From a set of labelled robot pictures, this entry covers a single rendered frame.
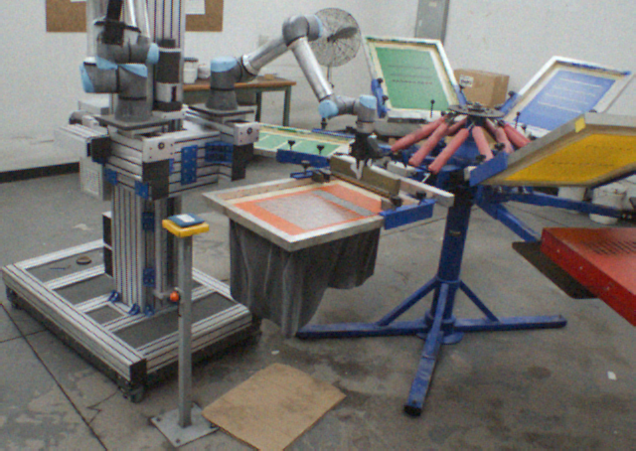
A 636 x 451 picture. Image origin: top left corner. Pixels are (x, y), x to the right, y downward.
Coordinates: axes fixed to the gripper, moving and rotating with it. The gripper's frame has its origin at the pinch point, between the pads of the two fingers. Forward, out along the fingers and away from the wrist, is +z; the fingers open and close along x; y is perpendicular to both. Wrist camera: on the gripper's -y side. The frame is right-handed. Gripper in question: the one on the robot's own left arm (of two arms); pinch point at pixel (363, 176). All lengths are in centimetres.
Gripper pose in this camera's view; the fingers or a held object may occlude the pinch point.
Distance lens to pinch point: 276.9
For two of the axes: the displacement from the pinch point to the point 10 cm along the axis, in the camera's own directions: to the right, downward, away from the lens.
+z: -0.8, 9.4, 3.4
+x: -7.4, 1.7, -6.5
